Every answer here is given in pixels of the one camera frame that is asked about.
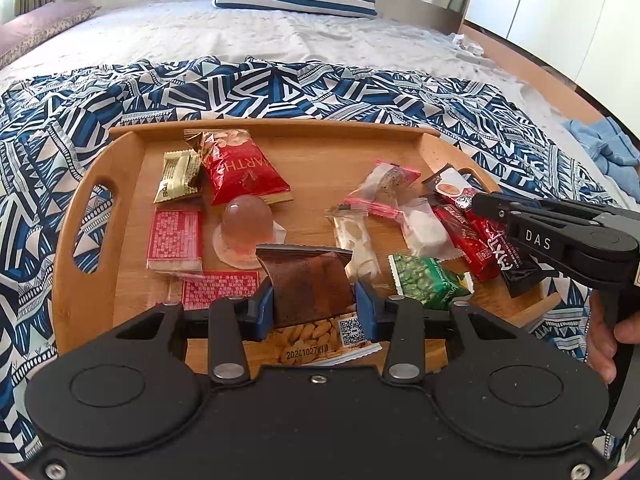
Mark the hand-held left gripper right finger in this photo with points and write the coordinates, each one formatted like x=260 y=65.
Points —
x=365 y=312

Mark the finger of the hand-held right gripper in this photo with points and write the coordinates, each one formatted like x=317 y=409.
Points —
x=492 y=207

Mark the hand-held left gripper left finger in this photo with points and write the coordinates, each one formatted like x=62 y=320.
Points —
x=265 y=312

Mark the dark red wafer packet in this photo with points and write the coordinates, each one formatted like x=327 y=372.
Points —
x=465 y=240

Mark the black coffee candy packet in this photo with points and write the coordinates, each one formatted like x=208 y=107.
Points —
x=447 y=185

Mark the red biscuit packet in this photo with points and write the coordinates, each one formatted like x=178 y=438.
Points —
x=220 y=287
x=175 y=237

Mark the brown almond packet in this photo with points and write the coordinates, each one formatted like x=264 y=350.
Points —
x=310 y=285

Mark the green pea packet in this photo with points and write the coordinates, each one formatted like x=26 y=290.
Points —
x=425 y=280

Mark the red and black snack packet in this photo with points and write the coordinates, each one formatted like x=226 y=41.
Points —
x=520 y=276

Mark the white candy packet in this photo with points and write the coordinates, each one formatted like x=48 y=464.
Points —
x=422 y=227

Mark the white nougat packet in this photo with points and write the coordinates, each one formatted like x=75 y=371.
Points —
x=355 y=240

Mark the clear jelly cup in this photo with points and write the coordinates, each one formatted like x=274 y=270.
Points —
x=247 y=225

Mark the pink clear candy packet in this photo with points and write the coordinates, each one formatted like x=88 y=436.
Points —
x=385 y=185

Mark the red nut packet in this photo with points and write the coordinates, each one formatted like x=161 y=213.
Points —
x=235 y=170

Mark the wooden tray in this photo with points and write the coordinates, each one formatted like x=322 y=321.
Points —
x=300 y=170

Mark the gold snack packet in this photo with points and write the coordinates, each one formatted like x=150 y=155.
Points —
x=175 y=180

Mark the person's right hand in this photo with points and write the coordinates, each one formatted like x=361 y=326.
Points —
x=600 y=345

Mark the light blue cloth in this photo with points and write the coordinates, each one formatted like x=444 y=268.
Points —
x=605 y=150

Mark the white tissue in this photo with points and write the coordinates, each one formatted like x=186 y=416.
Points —
x=465 y=44

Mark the white wardrobe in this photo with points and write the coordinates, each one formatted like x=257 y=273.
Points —
x=550 y=10

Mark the blue patterned blanket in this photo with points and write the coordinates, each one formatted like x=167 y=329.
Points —
x=75 y=110

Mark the purple pillow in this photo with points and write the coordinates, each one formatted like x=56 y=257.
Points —
x=40 y=27

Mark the wooden bed frame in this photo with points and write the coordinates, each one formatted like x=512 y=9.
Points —
x=530 y=67

